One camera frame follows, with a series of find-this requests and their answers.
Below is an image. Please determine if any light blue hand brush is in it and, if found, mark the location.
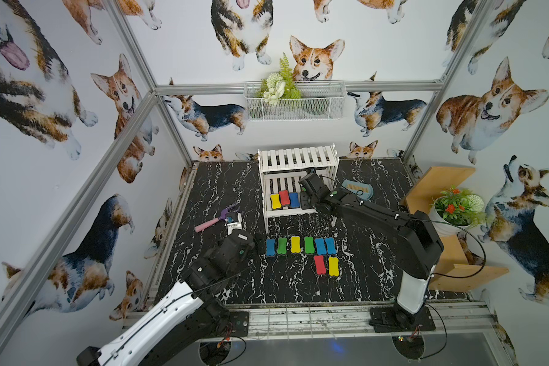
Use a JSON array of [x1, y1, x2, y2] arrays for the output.
[[345, 183, 369, 196]]

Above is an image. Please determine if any white wire mesh basket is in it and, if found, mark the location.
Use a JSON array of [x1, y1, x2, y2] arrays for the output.
[[243, 81, 347, 121]]

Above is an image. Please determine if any light blue dustpan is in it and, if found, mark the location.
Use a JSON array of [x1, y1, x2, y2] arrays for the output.
[[342, 179, 374, 201]]

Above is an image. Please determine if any white potted red flower plant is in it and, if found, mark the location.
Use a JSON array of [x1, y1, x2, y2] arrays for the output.
[[429, 186, 485, 237]]

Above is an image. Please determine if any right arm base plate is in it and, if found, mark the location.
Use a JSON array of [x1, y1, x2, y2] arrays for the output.
[[369, 305, 436, 333]]

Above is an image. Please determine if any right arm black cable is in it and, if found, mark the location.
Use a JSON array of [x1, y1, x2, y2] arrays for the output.
[[429, 219, 486, 280]]

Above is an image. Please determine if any aluminium frame post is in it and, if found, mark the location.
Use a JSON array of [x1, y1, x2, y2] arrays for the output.
[[401, 1, 494, 163]]

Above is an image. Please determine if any light wooden corner shelf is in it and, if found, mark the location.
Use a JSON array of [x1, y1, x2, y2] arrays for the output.
[[402, 166, 509, 292]]

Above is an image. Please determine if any green eraser top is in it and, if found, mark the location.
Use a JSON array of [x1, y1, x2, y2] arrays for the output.
[[303, 236, 315, 255], [276, 237, 288, 256]]

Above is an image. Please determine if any white wooden slatted shelf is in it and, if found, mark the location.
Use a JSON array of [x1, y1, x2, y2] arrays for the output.
[[258, 144, 339, 230]]

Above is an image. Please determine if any artificial fern with white flowers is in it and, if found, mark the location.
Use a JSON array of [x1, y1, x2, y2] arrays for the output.
[[256, 53, 302, 106]]

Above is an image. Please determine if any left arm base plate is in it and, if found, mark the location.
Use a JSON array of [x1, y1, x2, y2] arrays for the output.
[[200, 310, 250, 339]]

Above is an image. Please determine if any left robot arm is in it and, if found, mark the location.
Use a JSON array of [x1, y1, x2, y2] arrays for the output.
[[76, 229, 256, 365]]

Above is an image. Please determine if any purple pink toy rake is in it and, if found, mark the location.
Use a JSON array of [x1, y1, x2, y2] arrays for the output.
[[195, 204, 239, 233]]

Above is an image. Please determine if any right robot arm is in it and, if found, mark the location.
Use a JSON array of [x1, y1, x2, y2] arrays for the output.
[[299, 169, 444, 329]]

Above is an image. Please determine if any blue eraser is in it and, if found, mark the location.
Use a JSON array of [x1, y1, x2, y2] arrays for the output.
[[289, 192, 300, 209], [265, 239, 277, 257], [324, 237, 337, 256]]

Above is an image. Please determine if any red eraser bottom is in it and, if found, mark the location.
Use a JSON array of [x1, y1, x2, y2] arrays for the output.
[[278, 190, 291, 207], [314, 256, 326, 275]]

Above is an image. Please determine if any yellow eraser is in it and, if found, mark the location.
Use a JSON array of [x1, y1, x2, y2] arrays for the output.
[[328, 256, 339, 278], [291, 236, 301, 254], [270, 194, 282, 210]]

